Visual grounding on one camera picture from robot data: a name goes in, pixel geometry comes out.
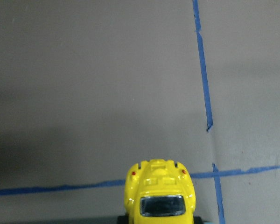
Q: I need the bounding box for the yellow beetle toy car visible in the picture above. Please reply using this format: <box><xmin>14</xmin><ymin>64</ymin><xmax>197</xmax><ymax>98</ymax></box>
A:
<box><xmin>117</xmin><ymin>159</ymin><xmax>203</xmax><ymax>224</ymax></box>

